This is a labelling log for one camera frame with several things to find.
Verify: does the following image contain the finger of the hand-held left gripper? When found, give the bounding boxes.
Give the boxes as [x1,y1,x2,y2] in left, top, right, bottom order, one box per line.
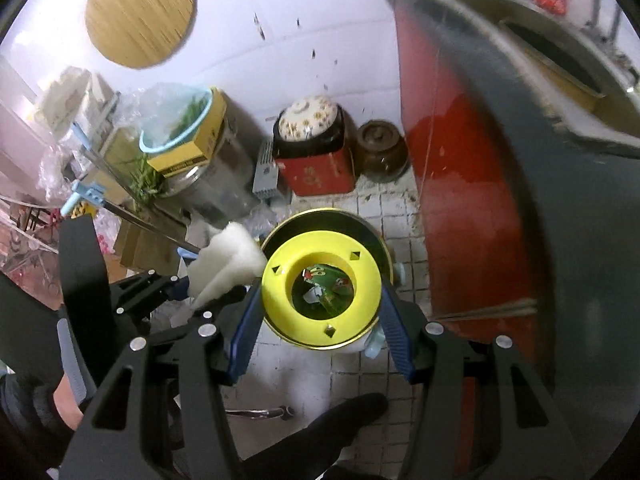
[149,286,251,341]
[116,269,192,322]

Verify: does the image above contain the thin metal rod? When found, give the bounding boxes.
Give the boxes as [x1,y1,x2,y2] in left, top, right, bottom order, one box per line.
[100,199,201,253]

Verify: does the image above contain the green snack packet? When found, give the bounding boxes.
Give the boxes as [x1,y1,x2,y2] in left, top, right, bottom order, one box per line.
[299,265,355,317]

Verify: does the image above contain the round wooden board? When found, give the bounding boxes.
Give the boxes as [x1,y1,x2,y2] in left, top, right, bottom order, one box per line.
[85,0,197,68]

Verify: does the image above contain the red square box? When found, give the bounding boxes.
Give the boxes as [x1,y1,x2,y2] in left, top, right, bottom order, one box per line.
[274,149,357,197]

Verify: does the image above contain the green leafy vegetables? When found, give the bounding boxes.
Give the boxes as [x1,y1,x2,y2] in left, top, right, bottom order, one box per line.
[127,155,166,206]

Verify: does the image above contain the grey vented device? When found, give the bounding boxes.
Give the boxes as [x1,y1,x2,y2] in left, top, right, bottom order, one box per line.
[252,140,281,197]

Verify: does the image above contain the stainless steel pot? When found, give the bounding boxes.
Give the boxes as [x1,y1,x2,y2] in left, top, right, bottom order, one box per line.
[165,120,263,216]

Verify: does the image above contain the chrome chair leg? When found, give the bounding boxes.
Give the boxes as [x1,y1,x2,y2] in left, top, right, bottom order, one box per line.
[225,405,296,421]

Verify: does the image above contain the flat brown cardboard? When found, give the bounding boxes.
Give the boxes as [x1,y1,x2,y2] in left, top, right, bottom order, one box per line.
[114,210,188,271]

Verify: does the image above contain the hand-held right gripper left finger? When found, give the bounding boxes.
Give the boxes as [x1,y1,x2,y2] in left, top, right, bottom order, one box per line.
[60,280,265,480]

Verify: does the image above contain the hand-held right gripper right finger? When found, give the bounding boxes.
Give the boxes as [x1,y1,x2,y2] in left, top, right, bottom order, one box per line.
[381,284,597,480]

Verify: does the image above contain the person's left forearm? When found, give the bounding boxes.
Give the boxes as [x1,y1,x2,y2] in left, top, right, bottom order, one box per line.
[0,372,86,461]

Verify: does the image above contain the red cabinet with grey top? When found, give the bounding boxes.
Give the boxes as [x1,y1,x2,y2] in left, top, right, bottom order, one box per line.
[372,0,640,480]

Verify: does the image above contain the black bin with yellow rim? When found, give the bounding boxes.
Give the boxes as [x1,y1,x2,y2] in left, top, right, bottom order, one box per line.
[260,208,407,361]

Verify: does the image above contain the red printed plastic bag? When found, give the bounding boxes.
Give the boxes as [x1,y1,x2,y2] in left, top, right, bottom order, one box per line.
[95,215,121,256]

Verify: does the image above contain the light blue plastic basin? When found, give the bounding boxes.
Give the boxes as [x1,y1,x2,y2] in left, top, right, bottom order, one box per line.
[139,87,213,153]

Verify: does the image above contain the black pot with floral lid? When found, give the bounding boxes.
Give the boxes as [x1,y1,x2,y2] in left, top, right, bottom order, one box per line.
[272,97,349,158]

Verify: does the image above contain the white foam piece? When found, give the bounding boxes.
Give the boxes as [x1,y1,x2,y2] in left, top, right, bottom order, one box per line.
[189,222,268,311]

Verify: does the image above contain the brown ceramic jar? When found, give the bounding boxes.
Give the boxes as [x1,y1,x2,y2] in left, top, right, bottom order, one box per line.
[356,120,412,183]

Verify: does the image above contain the yellow plastic ring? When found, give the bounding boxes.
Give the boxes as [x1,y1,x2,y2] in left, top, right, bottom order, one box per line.
[261,232,383,348]

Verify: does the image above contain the crumpled clear plastic bag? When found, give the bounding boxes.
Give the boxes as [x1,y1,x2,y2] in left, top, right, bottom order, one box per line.
[42,152,76,203]

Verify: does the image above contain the stack of white boxes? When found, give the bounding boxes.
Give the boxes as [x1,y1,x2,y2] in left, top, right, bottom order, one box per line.
[42,67,118,136]

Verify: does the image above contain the yellow cardboard box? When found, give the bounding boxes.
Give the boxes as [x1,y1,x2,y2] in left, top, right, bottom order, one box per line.
[147,87,227,177]

